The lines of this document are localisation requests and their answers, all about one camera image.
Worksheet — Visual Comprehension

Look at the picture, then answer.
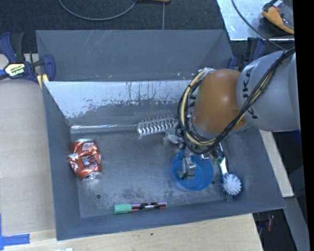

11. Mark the grey metal bin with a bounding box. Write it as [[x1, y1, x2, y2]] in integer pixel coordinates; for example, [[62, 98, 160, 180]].
[[35, 13, 288, 242]]

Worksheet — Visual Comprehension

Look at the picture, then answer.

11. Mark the blue and white brush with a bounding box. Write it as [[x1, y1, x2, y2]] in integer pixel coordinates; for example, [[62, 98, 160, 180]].
[[217, 154, 244, 200]]

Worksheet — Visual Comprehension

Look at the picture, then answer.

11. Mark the silver ribbed spiral piece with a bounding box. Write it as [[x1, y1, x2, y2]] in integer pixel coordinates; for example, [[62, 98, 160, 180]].
[[135, 115, 181, 138]]

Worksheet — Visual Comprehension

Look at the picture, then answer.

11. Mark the green-capped marker pen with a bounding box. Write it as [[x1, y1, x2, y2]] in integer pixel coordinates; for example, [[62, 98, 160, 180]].
[[113, 200, 168, 215]]

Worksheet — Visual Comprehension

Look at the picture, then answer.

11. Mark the crushed orange soda can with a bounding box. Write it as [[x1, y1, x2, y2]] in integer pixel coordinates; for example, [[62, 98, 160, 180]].
[[66, 136, 104, 182]]

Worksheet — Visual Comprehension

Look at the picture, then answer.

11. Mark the pale wood board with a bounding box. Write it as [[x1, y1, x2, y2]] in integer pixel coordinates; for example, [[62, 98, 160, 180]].
[[0, 75, 58, 236]]

